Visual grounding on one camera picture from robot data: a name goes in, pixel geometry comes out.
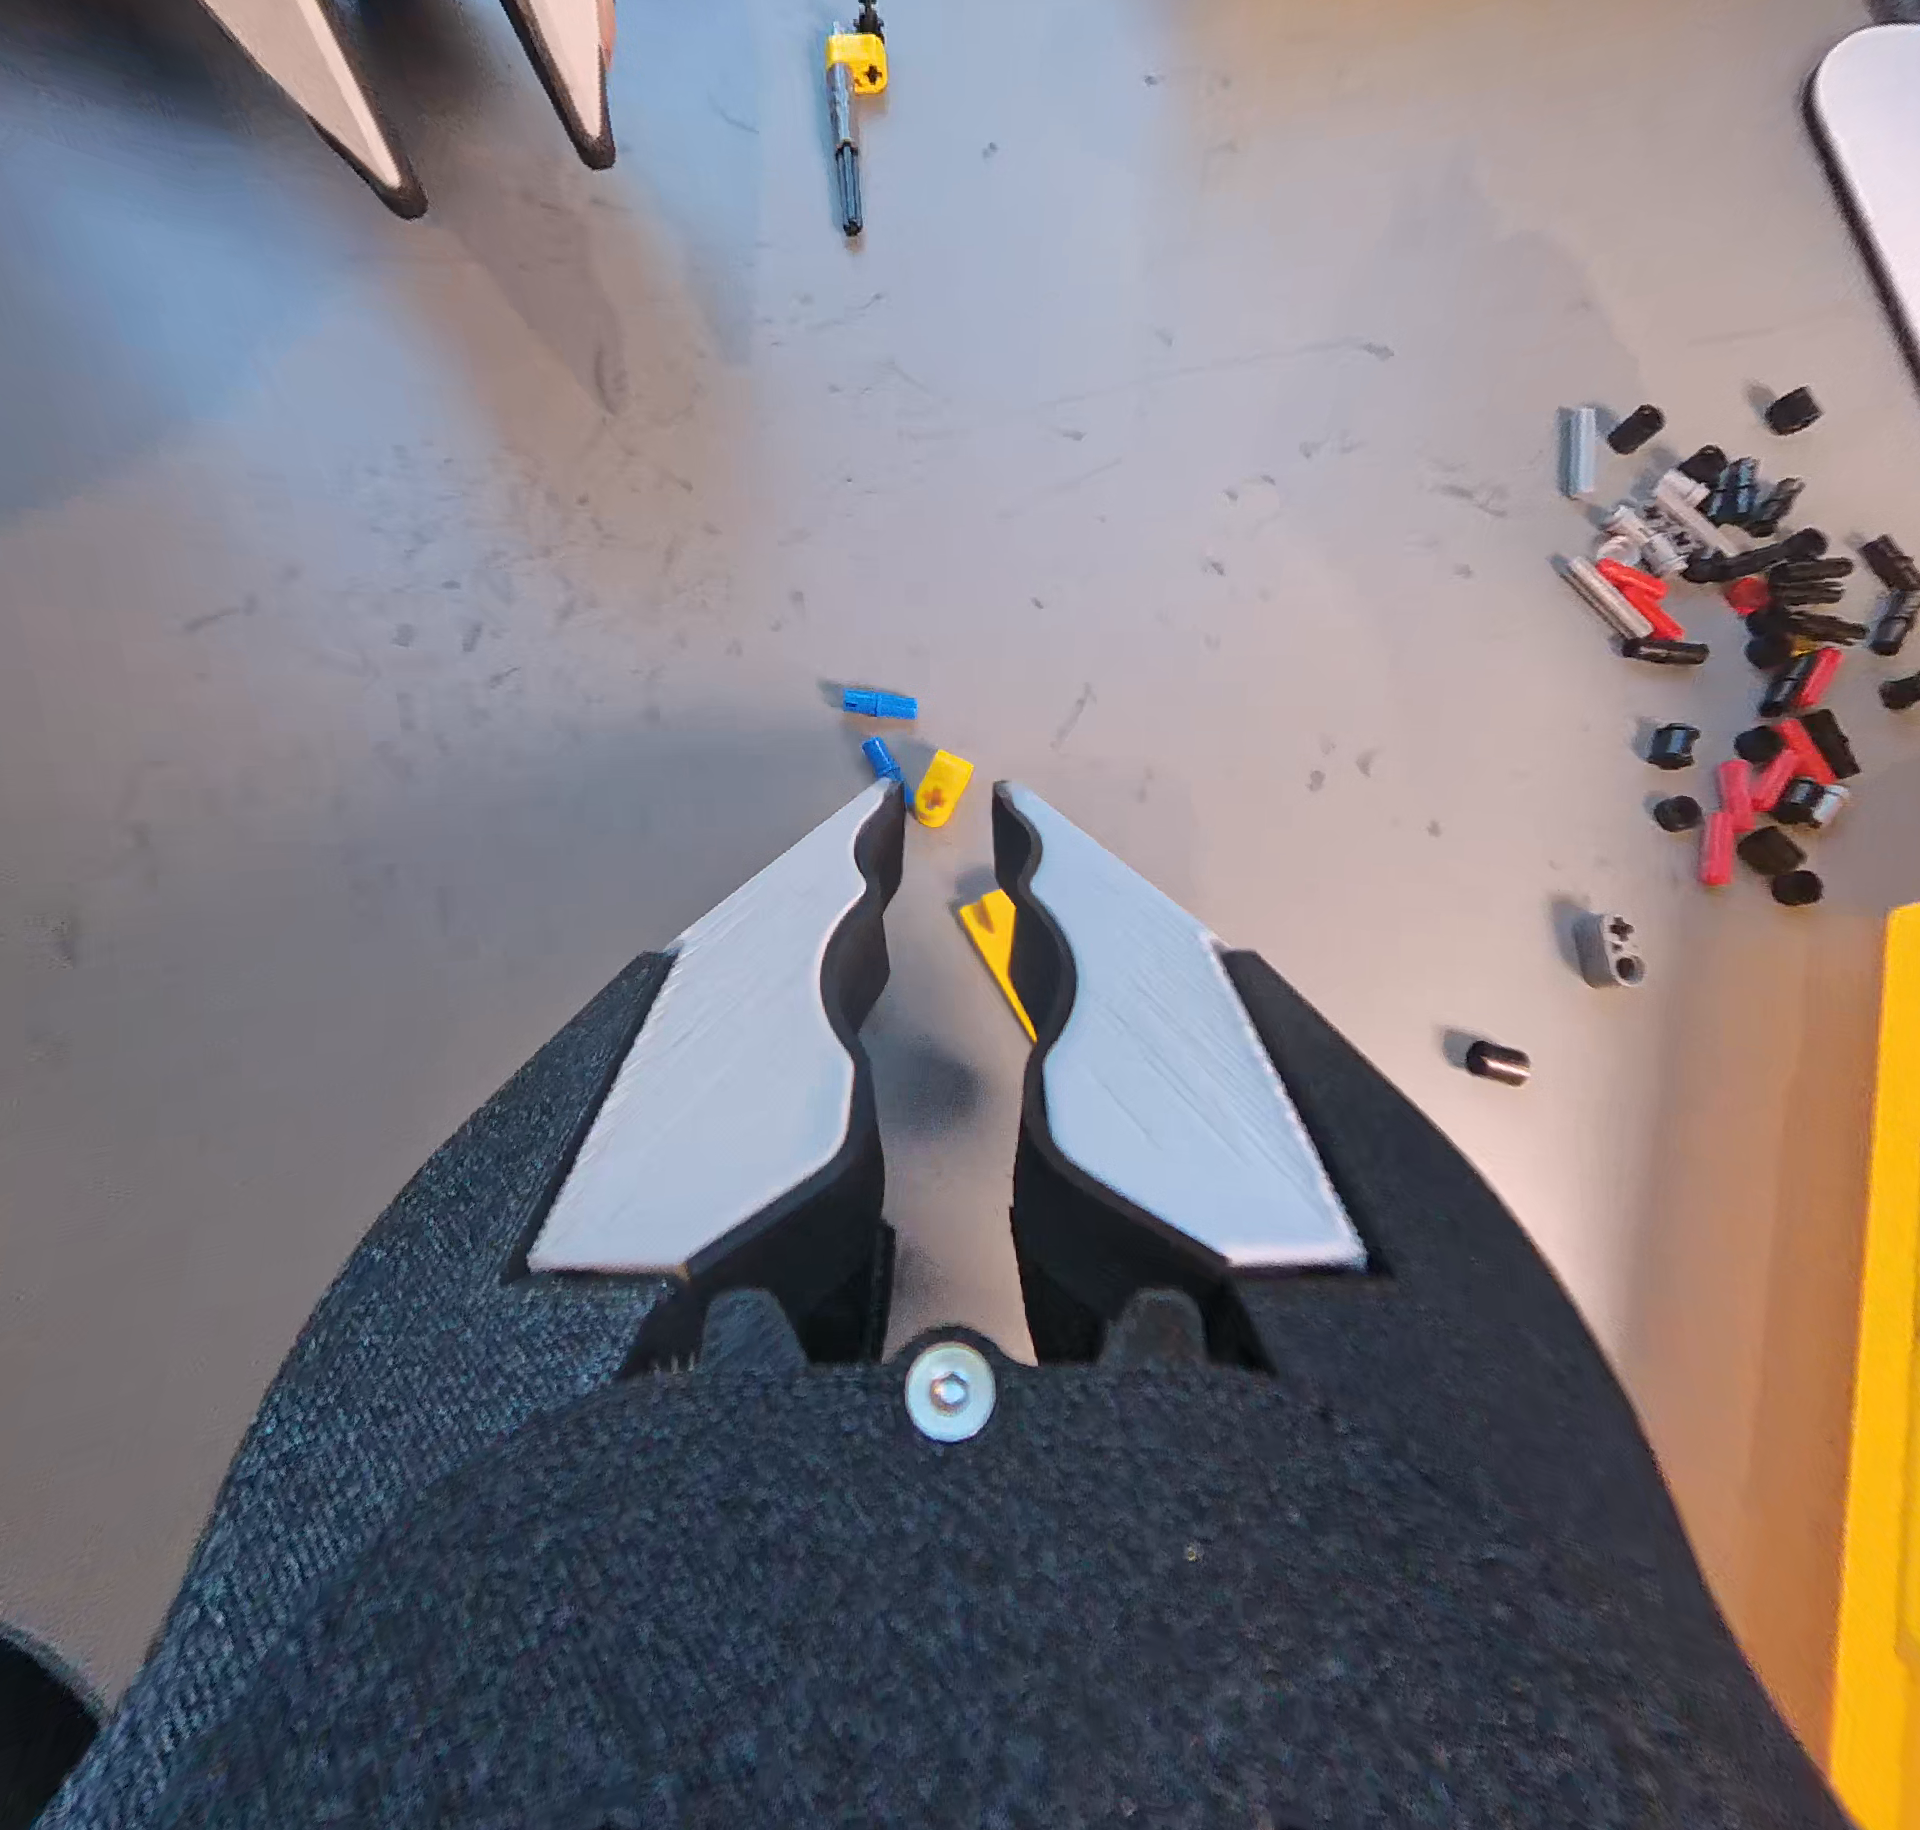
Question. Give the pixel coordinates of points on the yellow bin with small pieces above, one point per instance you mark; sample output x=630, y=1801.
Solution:
x=1881, y=1336

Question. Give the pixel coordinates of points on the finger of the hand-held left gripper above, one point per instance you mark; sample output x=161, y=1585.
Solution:
x=561, y=1
x=271, y=15

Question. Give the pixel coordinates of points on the grey desk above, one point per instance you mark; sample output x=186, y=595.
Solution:
x=1126, y=435

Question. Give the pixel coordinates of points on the yellow two-hole brick piece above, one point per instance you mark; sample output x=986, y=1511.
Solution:
x=851, y=48
x=862, y=77

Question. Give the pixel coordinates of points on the yellow curved claw piece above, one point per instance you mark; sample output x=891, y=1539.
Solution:
x=993, y=945

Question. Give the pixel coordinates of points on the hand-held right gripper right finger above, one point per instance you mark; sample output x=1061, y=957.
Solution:
x=1186, y=1095

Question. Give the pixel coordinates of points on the grey connector piece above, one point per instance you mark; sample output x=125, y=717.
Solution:
x=1607, y=950

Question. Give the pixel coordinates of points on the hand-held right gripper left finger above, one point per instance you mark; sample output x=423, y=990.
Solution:
x=706, y=1095

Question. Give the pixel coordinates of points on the pile of loose building pieces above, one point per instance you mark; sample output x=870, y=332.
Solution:
x=1756, y=631

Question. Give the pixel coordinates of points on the grey axle pin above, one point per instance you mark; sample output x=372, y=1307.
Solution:
x=846, y=165

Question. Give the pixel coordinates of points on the small blue pin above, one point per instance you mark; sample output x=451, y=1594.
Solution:
x=877, y=702
x=881, y=759

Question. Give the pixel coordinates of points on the yellow teardrop brick piece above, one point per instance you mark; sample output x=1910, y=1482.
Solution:
x=940, y=786

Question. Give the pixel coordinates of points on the white book stand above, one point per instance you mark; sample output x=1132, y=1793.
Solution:
x=1881, y=151

